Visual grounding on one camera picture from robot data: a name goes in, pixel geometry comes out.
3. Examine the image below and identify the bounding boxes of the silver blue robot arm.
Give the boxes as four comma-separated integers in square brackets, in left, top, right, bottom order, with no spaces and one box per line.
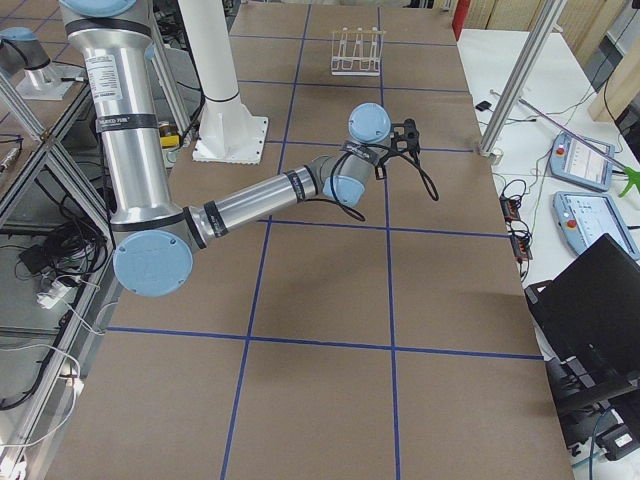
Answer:
[60,1,392,297]

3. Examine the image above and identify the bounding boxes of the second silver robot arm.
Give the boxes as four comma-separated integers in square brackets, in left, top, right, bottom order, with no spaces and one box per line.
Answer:
[1,27,86,101]

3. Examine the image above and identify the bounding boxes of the white enamel pot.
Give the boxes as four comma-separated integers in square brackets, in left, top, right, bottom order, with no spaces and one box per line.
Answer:
[158,121,181,168]

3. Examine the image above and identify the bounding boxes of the orange black adapter box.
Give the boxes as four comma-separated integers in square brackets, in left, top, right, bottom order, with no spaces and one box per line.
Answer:
[500,197,521,222]

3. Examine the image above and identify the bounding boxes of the small black phone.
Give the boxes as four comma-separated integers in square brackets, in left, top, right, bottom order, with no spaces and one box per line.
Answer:
[475,101,492,111]

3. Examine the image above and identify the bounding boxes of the upper teach pendant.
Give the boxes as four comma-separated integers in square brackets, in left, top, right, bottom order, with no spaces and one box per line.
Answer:
[549,132,612,192]

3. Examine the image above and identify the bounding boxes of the teach pendant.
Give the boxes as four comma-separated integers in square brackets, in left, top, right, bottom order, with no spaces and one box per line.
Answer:
[552,191,639,260]
[549,132,612,192]

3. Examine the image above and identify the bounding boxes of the lower teach pendant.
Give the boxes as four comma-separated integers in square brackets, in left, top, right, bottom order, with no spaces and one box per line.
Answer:
[552,191,639,260]

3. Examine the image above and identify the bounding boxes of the black laptop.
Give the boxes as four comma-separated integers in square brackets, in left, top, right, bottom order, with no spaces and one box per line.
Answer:
[524,232,640,371]

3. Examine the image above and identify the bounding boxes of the green grabber stick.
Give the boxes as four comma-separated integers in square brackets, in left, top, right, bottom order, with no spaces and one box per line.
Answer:
[518,98,640,198]

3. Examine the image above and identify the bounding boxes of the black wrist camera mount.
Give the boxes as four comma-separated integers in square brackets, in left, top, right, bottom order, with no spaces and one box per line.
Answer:
[391,118,420,155]

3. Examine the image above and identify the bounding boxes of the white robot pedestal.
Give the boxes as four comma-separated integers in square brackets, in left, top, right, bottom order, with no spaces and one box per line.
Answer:
[179,0,269,164]

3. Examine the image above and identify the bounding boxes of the white wire cup holder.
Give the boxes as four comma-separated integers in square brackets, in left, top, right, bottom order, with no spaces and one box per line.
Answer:
[330,27,386,77]

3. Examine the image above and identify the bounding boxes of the aluminium frame post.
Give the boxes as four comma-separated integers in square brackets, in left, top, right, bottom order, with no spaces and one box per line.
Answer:
[478,0,567,161]

